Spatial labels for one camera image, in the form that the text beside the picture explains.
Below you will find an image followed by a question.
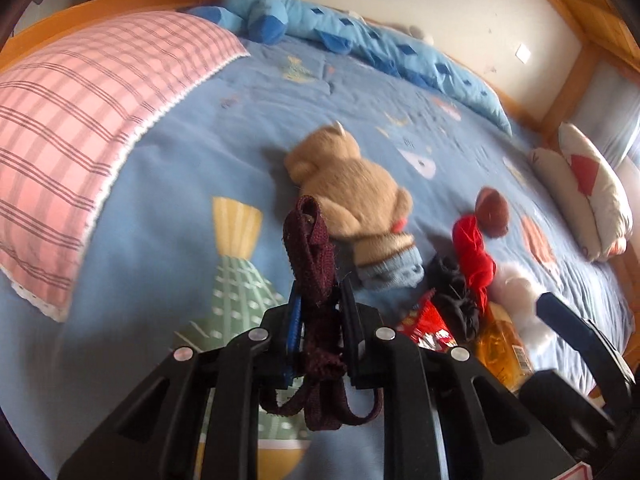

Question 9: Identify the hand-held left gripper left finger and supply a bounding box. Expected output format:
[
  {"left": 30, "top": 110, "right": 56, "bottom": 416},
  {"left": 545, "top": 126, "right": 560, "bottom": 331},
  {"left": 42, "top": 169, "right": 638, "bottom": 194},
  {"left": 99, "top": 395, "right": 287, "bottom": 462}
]
[{"left": 57, "top": 282, "right": 307, "bottom": 480}]

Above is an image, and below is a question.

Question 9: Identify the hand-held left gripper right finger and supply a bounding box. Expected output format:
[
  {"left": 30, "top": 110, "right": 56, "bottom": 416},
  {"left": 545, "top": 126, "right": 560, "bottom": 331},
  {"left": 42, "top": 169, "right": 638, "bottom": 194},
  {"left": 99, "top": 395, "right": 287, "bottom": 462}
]
[{"left": 339, "top": 281, "right": 591, "bottom": 480}]

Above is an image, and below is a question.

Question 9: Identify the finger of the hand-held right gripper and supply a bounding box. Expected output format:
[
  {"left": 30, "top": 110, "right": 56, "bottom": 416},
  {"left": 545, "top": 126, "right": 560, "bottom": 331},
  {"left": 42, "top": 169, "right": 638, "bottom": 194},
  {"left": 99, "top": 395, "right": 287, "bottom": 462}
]
[
  {"left": 520, "top": 369, "right": 620, "bottom": 461},
  {"left": 535, "top": 291, "right": 635, "bottom": 413}
]

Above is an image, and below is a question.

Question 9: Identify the white plush toy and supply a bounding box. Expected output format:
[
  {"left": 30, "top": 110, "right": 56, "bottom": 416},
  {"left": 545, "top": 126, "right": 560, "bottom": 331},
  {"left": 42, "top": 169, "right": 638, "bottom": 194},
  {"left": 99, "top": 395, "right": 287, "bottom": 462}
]
[
  {"left": 495, "top": 262, "right": 556, "bottom": 346},
  {"left": 387, "top": 22, "right": 436, "bottom": 47}
]

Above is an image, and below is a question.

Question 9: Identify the amber plastic bottle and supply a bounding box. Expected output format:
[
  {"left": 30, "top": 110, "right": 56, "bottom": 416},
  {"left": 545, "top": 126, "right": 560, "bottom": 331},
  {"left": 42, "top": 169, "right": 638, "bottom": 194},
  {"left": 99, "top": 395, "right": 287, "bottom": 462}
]
[{"left": 472, "top": 302, "right": 536, "bottom": 393}]

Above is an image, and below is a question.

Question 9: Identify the red snack wrapper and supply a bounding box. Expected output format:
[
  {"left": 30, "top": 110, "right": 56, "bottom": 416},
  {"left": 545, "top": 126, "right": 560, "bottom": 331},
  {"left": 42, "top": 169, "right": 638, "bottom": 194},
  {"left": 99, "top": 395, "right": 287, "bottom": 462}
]
[{"left": 395, "top": 292, "right": 458, "bottom": 351}]

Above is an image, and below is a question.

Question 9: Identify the maroon knitted band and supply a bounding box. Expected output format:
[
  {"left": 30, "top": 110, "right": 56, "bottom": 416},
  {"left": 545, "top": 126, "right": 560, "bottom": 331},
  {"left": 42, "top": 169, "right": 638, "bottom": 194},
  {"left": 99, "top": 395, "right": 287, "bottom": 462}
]
[{"left": 260, "top": 195, "right": 383, "bottom": 432}]

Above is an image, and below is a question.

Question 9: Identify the black cloth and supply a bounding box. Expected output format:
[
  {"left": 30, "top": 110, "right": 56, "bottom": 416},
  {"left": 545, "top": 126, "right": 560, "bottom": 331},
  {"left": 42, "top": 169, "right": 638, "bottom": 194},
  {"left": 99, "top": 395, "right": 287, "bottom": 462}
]
[{"left": 425, "top": 255, "right": 483, "bottom": 346}]

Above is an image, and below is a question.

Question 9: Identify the red cloth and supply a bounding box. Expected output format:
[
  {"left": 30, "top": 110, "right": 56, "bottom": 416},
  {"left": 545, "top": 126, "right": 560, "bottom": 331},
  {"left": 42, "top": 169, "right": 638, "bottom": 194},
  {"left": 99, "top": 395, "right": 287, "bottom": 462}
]
[{"left": 452, "top": 214, "right": 497, "bottom": 311}]

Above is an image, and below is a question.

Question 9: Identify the rust brown sock ball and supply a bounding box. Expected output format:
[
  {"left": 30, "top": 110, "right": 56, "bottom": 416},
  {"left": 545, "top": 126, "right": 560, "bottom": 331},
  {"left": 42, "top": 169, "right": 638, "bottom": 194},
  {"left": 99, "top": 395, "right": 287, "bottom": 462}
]
[{"left": 474, "top": 187, "right": 511, "bottom": 238}]

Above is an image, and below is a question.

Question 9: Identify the white cushion small red mark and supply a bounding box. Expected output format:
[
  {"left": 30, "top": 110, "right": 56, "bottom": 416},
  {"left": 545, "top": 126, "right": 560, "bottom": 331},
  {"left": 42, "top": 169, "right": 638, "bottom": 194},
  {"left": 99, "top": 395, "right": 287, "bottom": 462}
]
[{"left": 531, "top": 147, "right": 603, "bottom": 263}]

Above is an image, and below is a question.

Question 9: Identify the white cushion red print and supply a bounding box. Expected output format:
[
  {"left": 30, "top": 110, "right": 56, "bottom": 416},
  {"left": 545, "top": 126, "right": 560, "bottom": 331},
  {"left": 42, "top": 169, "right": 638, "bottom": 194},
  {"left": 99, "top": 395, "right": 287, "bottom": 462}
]
[{"left": 557, "top": 121, "right": 635, "bottom": 256}]

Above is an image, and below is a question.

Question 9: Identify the brown teddy bear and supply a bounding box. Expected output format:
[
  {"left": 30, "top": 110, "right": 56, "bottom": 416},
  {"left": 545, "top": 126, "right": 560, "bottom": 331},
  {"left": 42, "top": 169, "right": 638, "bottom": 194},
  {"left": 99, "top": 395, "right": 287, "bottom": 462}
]
[{"left": 284, "top": 122, "right": 426, "bottom": 291}]

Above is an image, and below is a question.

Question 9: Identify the blue fish print blanket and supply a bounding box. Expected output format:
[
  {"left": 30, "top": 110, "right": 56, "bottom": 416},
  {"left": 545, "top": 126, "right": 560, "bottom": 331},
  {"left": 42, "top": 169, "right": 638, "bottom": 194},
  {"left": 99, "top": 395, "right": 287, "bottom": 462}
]
[{"left": 0, "top": 35, "right": 636, "bottom": 480}]

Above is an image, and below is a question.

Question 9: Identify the pink plaid pillow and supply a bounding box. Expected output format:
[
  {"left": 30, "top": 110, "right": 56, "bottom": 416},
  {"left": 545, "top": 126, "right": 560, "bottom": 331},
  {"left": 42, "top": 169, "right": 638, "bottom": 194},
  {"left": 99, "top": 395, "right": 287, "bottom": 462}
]
[{"left": 0, "top": 10, "right": 251, "bottom": 323}]

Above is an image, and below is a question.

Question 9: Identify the blue plush toy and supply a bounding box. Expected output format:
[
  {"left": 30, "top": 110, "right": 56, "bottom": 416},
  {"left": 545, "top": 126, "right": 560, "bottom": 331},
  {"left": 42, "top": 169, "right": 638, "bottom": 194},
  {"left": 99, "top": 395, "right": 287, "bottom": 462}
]
[{"left": 187, "top": 0, "right": 513, "bottom": 136}]

